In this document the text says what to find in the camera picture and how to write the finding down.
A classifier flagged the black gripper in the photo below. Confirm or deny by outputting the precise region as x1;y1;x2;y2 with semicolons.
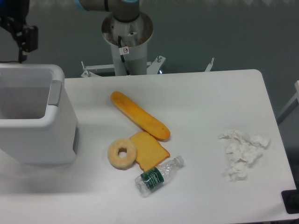
0;0;38;63

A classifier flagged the white trash can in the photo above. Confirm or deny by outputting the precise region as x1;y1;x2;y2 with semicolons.
0;63;79;164

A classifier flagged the long orange bread loaf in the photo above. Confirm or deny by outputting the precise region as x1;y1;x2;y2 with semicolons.
110;91;171;140

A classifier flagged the beige donut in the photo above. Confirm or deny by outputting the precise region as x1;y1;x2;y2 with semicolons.
107;138;137;169

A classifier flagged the orange toast slice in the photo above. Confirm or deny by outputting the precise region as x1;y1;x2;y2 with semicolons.
129;131;170;172

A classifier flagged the crushed clear plastic bottle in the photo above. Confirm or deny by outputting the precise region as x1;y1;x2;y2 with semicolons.
135;155;185;196

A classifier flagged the crumpled white tissue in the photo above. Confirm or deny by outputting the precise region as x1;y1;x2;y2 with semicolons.
218;129;271;182

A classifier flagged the black device at edge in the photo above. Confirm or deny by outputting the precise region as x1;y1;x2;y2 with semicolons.
281;189;299;214

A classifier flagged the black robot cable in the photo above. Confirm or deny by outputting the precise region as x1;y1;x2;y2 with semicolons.
118;35;130;76

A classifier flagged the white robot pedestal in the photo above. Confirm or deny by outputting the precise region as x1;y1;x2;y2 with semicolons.
101;12;153;76

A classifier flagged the white metal base frame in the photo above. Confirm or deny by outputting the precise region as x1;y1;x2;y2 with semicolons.
80;56;215;78

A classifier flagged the white frame at right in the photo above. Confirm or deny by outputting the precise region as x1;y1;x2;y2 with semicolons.
276;80;299;126

